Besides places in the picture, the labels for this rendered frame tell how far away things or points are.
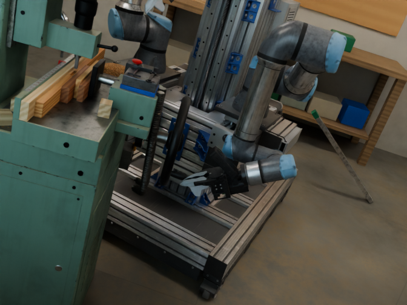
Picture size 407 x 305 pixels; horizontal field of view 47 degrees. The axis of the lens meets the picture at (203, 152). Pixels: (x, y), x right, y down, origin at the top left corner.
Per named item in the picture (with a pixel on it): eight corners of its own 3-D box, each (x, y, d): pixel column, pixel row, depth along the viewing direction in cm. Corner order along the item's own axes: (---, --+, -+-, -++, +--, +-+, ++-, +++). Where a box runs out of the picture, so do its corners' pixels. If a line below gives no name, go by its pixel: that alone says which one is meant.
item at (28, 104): (26, 121, 110) (29, 103, 108) (18, 120, 110) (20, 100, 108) (93, 61, 164) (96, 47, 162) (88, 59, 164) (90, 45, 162)
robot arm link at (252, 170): (258, 167, 141) (257, 155, 148) (243, 169, 142) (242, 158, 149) (263, 187, 144) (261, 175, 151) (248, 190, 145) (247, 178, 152)
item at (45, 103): (41, 118, 114) (43, 103, 112) (33, 116, 114) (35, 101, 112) (103, 58, 170) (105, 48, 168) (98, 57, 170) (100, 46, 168)
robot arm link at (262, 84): (268, 11, 134) (217, 161, 152) (304, 23, 134) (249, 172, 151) (269, 9, 145) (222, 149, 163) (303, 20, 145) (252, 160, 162)
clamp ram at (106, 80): (112, 102, 134) (119, 73, 130) (87, 95, 133) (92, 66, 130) (119, 93, 142) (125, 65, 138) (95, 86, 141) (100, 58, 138)
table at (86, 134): (132, 174, 114) (137, 153, 112) (9, 140, 112) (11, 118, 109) (163, 97, 169) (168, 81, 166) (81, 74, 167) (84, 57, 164)
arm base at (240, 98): (239, 100, 199) (246, 78, 195) (271, 113, 195) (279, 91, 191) (226, 106, 186) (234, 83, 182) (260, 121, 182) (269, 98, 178)
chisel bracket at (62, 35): (91, 65, 133) (96, 36, 130) (43, 51, 132) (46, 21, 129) (97, 59, 140) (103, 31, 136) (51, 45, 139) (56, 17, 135)
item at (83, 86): (82, 102, 129) (85, 86, 127) (76, 100, 129) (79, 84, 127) (97, 85, 144) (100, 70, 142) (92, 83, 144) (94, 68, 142)
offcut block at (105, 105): (108, 118, 124) (111, 105, 123) (97, 116, 124) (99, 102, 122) (110, 113, 128) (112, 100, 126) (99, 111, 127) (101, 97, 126)
